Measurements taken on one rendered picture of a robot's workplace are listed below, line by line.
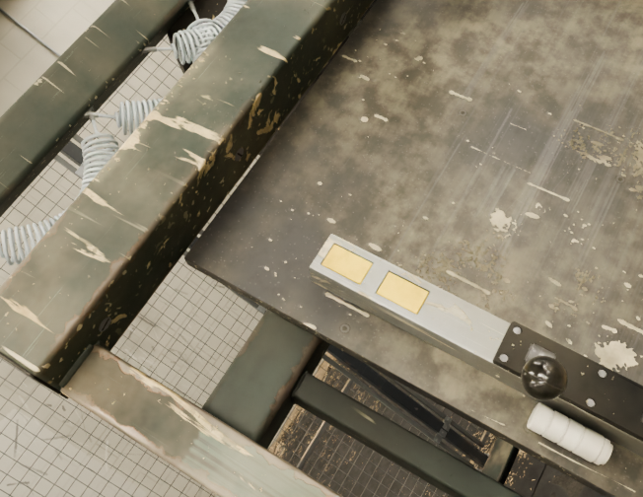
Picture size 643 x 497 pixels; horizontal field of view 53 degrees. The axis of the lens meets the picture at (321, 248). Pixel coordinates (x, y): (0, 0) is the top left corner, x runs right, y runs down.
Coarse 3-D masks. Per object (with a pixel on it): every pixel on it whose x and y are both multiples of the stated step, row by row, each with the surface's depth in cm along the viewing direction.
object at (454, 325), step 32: (320, 256) 72; (352, 288) 71; (416, 320) 69; (448, 320) 68; (480, 320) 68; (448, 352) 71; (480, 352) 67; (512, 384) 68; (576, 416) 66; (640, 448) 64
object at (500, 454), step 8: (496, 440) 179; (496, 448) 177; (504, 448) 174; (512, 448) 172; (496, 456) 174; (504, 456) 172; (512, 456) 180; (488, 464) 175; (496, 464) 172; (504, 464) 170; (512, 464) 179; (488, 472) 173; (496, 472) 170; (504, 472) 178; (496, 480) 168; (504, 480) 177
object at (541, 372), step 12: (540, 348) 65; (528, 360) 65; (540, 360) 55; (552, 360) 55; (528, 372) 55; (540, 372) 54; (552, 372) 54; (564, 372) 54; (528, 384) 54; (540, 384) 54; (552, 384) 53; (564, 384) 54; (540, 396) 54; (552, 396) 54
